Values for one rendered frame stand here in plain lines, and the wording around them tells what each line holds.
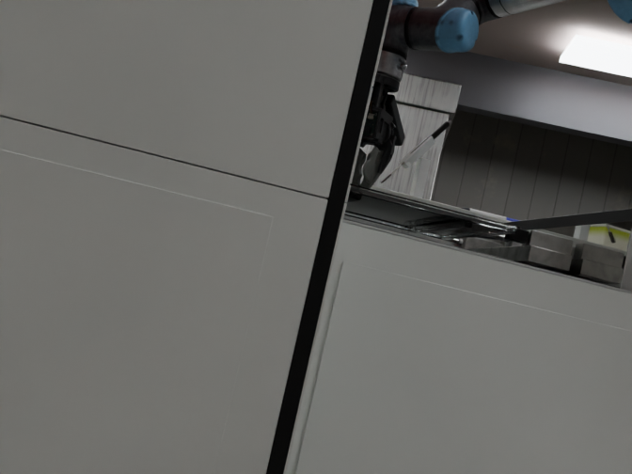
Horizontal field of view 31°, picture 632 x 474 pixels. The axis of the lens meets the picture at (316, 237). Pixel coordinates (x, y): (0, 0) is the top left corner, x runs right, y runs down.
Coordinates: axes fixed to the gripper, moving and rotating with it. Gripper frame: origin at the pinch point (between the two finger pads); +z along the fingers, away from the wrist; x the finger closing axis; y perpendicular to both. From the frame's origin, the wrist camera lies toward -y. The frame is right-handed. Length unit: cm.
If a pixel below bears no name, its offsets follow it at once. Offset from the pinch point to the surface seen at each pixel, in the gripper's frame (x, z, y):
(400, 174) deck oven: -145, -73, -426
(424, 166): -0.4, -11.9, -34.0
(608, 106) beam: -82, -193, -685
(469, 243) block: 12.1, 1.9, -35.0
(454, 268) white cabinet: 26.8, 12.5, 23.9
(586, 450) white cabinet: 49, 35, 9
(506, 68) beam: -160, -206, -657
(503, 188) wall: -164, -126, -740
